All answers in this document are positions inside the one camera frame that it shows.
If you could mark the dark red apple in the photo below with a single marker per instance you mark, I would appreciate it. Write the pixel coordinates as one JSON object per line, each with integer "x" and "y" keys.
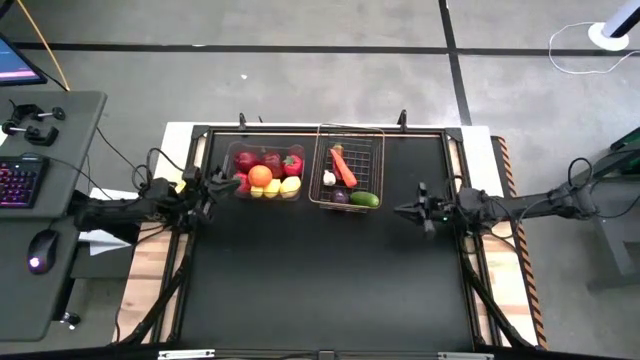
{"x": 273, "y": 162}
{"x": 245, "y": 161}

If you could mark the grey cart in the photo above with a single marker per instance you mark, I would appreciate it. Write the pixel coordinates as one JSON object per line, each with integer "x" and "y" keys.
{"x": 615, "y": 235}

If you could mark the large yellow lemon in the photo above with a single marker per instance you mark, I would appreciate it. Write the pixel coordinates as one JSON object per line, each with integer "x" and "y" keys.
{"x": 290, "y": 185}

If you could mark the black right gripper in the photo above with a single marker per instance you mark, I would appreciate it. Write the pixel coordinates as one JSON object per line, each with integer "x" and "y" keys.
{"x": 440, "y": 210}

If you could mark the white stand with pole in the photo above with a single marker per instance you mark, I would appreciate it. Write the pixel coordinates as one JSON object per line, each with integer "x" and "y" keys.
{"x": 607, "y": 35}

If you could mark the black desk knob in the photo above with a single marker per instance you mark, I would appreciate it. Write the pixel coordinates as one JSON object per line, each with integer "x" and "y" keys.
{"x": 71, "y": 319}

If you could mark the orange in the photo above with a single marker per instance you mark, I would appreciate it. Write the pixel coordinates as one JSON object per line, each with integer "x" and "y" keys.
{"x": 260, "y": 176}

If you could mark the green black equipment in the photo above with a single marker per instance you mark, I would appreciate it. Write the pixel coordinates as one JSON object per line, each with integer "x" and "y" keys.
{"x": 627, "y": 150}

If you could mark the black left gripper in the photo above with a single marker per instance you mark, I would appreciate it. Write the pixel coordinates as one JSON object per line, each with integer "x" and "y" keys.
{"x": 197, "y": 200}

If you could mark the yellow tape label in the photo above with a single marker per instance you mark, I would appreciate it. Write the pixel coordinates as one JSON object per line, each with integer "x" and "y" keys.
{"x": 180, "y": 186}

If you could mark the grey side desk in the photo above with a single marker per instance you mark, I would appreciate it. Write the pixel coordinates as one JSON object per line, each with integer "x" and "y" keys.
{"x": 75, "y": 150}

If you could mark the green cucumber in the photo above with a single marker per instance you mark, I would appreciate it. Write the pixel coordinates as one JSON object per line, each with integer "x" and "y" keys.
{"x": 364, "y": 199}

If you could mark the small yellow lemon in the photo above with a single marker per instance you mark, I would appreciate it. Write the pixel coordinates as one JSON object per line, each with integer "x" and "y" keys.
{"x": 256, "y": 191}

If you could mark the black table clamp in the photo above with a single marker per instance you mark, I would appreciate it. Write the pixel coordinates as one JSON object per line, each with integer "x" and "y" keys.
{"x": 242, "y": 122}
{"x": 402, "y": 120}

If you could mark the red strawberry with green top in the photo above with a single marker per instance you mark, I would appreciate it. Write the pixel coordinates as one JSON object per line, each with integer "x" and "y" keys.
{"x": 293, "y": 165}

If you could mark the silver metal bracket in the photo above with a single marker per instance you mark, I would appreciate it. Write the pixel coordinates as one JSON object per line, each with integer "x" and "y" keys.
{"x": 185, "y": 354}
{"x": 465, "y": 356}

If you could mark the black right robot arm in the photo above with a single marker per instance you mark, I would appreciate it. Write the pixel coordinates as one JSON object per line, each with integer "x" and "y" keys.
{"x": 525, "y": 207}

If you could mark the backlit black keyboard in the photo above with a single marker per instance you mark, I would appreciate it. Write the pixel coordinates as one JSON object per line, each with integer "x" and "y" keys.
{"x": 20, "y": 180}

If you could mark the black C-clamp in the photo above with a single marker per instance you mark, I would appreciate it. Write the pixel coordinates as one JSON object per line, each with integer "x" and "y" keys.
{"x": 35, "y": 112}
{"x": 35, "y": 134}

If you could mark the orange black hazard strip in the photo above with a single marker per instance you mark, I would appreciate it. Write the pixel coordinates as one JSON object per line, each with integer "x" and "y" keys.
{"x": 532, "y": 290}

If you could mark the white garlic bulb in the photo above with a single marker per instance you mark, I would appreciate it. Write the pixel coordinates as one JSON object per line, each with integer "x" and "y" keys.
{"x": 329, "y": 177}

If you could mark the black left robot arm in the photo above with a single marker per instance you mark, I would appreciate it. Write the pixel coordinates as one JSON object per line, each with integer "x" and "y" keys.
{"x": 115, "y": 210}

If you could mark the orange carrot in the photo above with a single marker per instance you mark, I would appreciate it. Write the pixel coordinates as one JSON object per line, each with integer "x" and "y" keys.
{"x": 344, "y": 169}

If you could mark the black computer mouse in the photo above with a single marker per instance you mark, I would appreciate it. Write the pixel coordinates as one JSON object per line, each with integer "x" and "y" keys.
{"x": 42, "y": 250}

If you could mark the clear plastic basket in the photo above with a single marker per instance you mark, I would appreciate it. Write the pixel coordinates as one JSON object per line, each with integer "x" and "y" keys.
{"x": 229, "y": 150}

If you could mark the lit computer monitor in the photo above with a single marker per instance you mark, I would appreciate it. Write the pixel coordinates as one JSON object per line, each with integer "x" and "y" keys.
{"x": 15, "y": 62}

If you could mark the pale yellow fruit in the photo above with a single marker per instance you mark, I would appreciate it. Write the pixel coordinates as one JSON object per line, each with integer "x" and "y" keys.
{"x": 272, "y": 188}

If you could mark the white paper sheet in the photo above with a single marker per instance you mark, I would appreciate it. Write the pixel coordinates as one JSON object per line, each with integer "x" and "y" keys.
{"x": 100, "y": 242}

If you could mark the purple eggplant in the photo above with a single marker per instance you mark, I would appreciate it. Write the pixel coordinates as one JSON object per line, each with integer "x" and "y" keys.
{"x": 340, "y": 196}

